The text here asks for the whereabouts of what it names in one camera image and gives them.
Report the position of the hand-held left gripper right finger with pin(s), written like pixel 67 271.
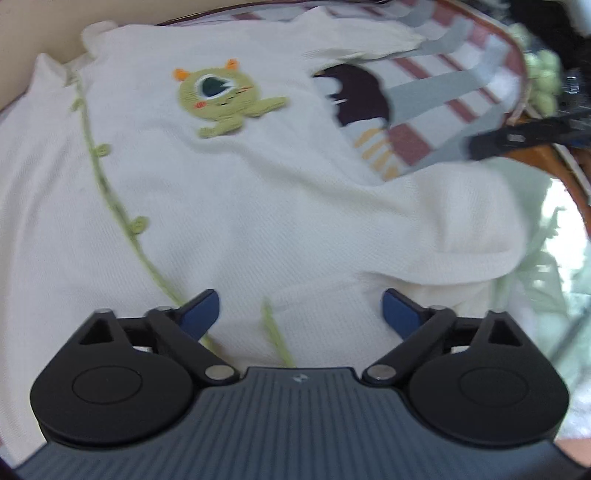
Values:
pixel 399 314

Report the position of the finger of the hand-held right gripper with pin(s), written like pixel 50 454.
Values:
pixel 512 138

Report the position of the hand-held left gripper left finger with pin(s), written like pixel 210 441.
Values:
pixel 201 316

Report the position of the cream monster patch cardigan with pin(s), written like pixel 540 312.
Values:
pixel 231 207

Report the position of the light green garment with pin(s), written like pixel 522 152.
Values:
pixel 531 194

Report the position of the checked printed mat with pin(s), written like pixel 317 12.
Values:
pixel 415 138

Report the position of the beige bed frame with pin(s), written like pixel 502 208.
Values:
pixel 37 27

